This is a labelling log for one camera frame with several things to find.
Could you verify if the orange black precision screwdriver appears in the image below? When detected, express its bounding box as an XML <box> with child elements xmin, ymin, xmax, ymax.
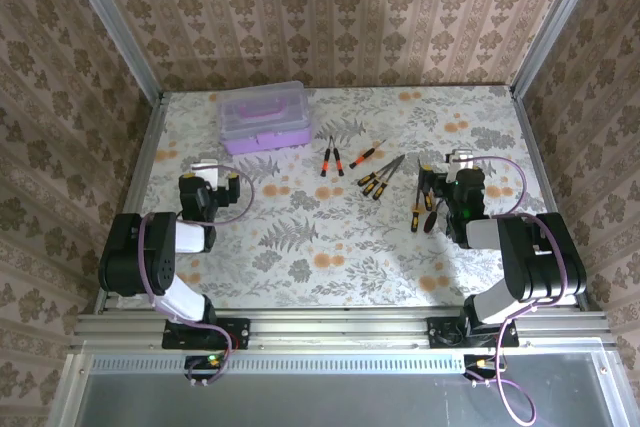
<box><xmin>329</xmin><ymin>135</ymin><xmax>347</xmax><ymax>178</ymax></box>
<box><xmin>319</xmin><ymin>135</ymin><xmax>334</xmax><ymax>178</ymax></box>
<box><xmin>348</xmin><ymin>139</ymin><xmax>389</xmax><ymax>171</ymax></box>

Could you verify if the purple clear-lidded tool box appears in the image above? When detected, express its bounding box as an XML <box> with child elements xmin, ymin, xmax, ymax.
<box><xmin>217</xmin><ymin>80</ymin><xmax>314</xmax><ymax>156</ymax></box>

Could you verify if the small black controller board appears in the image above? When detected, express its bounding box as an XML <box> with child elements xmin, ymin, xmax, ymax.
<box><xmin>463</xmin><ymin>354</ymin><xmax>504</xmax><ymax>382</ymax></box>
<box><xmin>184</xmin><ymin>354</ymin><xmax>226</xmax><ymax>382</ymax></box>

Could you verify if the grey metal panel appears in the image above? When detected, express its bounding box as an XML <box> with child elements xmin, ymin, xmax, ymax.
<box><xmin>74</xmin><ymin>372</ymin><xmax>624</xmax><ymax>427</ymax></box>

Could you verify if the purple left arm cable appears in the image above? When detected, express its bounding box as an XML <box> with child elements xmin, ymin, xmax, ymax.
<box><xmin>137</xmin><ymin>165</ymin><xmax>254</xmax><ymax>386</ymax></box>

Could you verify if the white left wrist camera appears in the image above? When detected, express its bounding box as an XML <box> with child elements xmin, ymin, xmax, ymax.
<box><xmin>192</xmin><ymin>160</ymin><xmax>220</xmax><ymax>189</ymax></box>

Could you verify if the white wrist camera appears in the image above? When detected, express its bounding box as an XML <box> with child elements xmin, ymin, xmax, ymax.
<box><xmin>192</xmin><ymin>160</ymin><xmax>220</xmax><ymax>189</ymax></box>
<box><xmin>446</xmin><ymin>148</ymin><xmax>475</xmax><ymax>171</ymax></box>

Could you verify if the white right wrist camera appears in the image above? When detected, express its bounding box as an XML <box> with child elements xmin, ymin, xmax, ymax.
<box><xmin>446</xmin><ymin>148</ymin><xmax>475</xmax><ymax>171</ymax></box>

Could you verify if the aluminium table side rail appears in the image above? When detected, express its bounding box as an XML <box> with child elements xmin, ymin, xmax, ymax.
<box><xmin>509</xmin><ymin>86</ymin><xmax>592</xmax><ymax>312</ymax></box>
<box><xmin>92</xmin><ymin>91</ymin><xmax>169</xmax><ymax>316</ymax></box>

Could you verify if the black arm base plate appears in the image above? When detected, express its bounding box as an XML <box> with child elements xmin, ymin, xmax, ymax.
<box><xmin>426</xmin><ymin>316</ymin><xmax>520</xmax><ymax>348</ymax></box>
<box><xmin>161</xmin><ymin>317</ymin><xmax>251</xmax><ymax>351</ymax></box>

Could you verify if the aluminium frame post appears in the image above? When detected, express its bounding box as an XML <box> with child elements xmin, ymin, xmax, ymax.
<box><xmin>54</xmin><ymin>0</ymin><xmax>165</xmax><ymax>101</ymax></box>
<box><xmin>510</xmin><ymin>0</ymin><xmax>609</xmax><ymax>98</ymax></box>

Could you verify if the aluminium frame cross rail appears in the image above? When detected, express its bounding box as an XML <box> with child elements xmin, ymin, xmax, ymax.
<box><xmin>69</xmin><ymin>310</ymin><xmax>619</xmax><ymax>352</ymax></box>

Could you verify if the grey slotted cable duct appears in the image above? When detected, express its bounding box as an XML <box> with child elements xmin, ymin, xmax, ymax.
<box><xmin>89</xmin><ymin>352</ymin><xmax>466</xmax><ymax>374</ymax></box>

